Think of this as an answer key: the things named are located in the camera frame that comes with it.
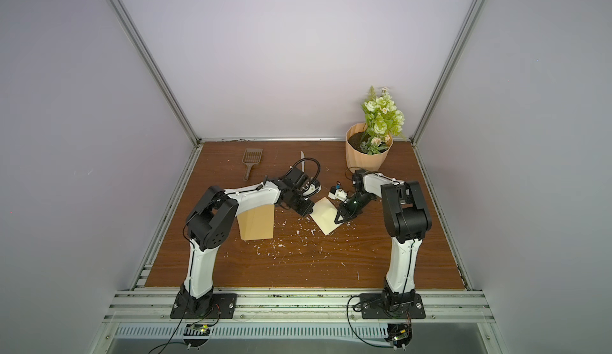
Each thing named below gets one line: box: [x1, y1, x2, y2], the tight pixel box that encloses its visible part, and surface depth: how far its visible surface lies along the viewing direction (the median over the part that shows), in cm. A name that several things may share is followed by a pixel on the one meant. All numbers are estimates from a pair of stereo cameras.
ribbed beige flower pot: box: [345, 122, 394, 174], surface depth 100 cm
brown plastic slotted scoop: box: [242, 148, 263, 181], surface depth 116 cm
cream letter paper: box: [309, 196, 345, 236], surface depth 94 cm
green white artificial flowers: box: [359, 85, 408, 156], surface depth 92 cm
